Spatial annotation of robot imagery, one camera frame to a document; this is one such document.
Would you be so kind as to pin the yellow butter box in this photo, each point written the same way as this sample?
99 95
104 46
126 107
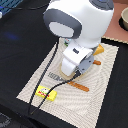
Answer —
46 93

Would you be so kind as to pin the light blue milk carton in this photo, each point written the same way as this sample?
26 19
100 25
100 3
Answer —
67 41

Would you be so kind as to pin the orange bread loaf toy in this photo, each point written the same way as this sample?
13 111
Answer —
99 50

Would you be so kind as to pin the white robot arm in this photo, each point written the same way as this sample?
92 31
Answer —
84 22

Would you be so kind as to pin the tan wooden plate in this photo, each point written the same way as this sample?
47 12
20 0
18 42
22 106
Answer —
65 76

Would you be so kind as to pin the beige woven placemat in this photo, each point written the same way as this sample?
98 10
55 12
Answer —
72 107

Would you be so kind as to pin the beige bowl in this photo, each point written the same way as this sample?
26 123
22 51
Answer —
124 16

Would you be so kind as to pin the fork with wooden handle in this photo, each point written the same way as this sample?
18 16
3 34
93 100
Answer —
72 83

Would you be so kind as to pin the knife with wooden handle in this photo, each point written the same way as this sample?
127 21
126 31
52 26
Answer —
97 62

